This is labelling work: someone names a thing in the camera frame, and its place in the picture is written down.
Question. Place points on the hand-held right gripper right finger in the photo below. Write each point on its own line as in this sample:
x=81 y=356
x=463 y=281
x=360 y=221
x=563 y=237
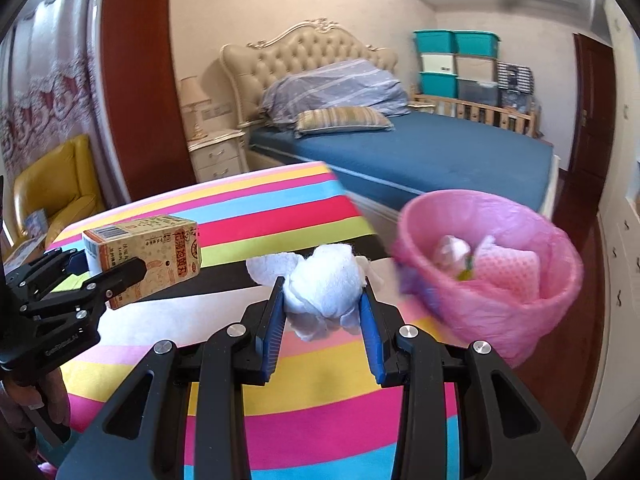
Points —
x=372 y=345

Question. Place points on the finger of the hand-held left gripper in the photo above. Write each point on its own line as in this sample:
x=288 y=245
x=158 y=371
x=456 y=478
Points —
x=132 y=270
x=75 y=262

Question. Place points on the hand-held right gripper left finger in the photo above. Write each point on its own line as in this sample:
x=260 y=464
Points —
x=272 y=340

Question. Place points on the beige printed carton box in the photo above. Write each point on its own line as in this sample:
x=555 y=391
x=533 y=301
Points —
x=165 y=250

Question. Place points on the white paper towel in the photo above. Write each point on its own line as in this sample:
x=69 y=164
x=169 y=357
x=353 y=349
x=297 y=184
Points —
x=320 y=285

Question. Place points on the green plastic wrapper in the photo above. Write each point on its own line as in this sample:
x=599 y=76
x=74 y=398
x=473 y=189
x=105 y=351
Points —
x=465 y=270

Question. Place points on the white thin plastic bag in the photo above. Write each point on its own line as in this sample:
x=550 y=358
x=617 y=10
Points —
x=450 y=252

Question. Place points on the pink bin with plastic liner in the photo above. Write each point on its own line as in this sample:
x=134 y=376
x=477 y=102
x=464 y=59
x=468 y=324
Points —
x=500 y=330

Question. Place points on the pink foam fruit net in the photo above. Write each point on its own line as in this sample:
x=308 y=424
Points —
x=515 y=270

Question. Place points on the person's left hand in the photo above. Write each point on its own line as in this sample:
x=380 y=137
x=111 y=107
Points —
x=45 y=392

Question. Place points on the magazine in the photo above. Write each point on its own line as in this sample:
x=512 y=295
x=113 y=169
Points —
x=35 y=225

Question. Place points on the colourful striped tablecloth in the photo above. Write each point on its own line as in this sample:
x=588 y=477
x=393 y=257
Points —
x=310 y=400

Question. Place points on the yellow leather armchair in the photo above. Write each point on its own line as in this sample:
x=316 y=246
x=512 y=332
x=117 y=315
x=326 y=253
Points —
x=55 y=175

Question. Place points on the cream nightstand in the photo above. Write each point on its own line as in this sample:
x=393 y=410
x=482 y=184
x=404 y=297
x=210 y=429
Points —
x=215 y=157

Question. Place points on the lace patterned curtain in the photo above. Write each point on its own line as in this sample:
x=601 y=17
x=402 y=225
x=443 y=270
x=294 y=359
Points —
x=50 y=95

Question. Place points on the beige table lamp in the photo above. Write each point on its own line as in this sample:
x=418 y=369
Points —
x=192 y=97

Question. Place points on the reddish brown wooden panel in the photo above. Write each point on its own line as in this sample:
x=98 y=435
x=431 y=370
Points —
x=145 y=85

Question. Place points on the bed with blue sheet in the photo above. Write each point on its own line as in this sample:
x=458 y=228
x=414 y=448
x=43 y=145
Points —
x=450 y=160

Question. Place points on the gold striped pillow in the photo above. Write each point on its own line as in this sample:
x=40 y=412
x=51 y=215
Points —
x=340 y=120

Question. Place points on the wooden cot railing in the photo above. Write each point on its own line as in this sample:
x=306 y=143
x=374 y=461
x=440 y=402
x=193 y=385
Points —
x=470 y=110

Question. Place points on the grey-blue striped duvet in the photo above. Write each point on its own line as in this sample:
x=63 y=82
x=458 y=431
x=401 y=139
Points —
x=330 y=87

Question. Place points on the beige tufted bed headboard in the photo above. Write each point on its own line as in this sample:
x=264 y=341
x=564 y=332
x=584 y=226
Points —
x=300 y=55

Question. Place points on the black white checkered bag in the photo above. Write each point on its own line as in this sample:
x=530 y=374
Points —
x=515 y=77

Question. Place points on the stack of plastic storage boxes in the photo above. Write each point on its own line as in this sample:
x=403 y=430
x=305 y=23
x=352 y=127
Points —
x=435 y=42

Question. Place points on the dark brown room door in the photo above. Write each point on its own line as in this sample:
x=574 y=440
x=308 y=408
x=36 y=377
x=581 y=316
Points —
x=592 y=110

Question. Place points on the wall socket panel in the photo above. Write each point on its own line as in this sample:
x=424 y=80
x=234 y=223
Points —
x=217 y=111

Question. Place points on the cream built-in wall cabinet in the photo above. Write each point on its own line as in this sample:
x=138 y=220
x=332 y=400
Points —
x=625 y=260

